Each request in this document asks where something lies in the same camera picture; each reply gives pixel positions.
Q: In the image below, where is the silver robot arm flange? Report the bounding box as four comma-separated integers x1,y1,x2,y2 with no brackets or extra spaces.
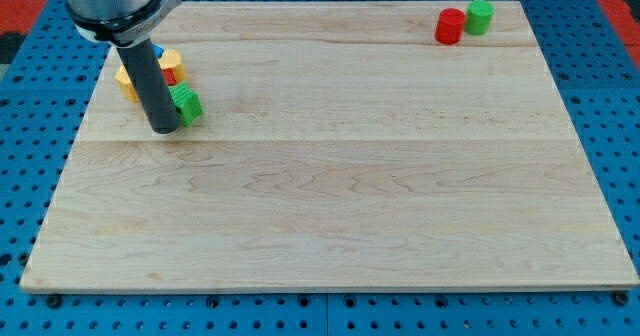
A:
65,0,182,48

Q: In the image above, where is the red triangle block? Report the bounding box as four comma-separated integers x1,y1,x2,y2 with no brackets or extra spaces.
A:
162,69,178,86

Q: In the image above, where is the yellow hexagon block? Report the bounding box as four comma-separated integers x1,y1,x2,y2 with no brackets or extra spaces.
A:
114,65,139,103

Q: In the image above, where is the wooden board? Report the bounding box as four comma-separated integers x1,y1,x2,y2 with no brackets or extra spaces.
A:
21,1,639,294

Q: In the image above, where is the green star block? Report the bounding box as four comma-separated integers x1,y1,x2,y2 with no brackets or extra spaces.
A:
169,82,203,127

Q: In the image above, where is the yellow heart block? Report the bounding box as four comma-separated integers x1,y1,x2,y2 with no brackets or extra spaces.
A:
158,49,188,85

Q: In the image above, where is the red cylinder block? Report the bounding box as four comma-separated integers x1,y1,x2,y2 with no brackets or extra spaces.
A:
434,8,466,45

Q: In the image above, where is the blue block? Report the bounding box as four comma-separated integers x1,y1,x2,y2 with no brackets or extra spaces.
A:
153,44,164,59

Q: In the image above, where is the green cylinder block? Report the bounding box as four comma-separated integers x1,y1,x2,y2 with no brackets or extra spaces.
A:
464,0,495,36

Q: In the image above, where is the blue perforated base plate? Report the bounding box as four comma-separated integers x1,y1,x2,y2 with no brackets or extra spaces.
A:
1,0,639,335

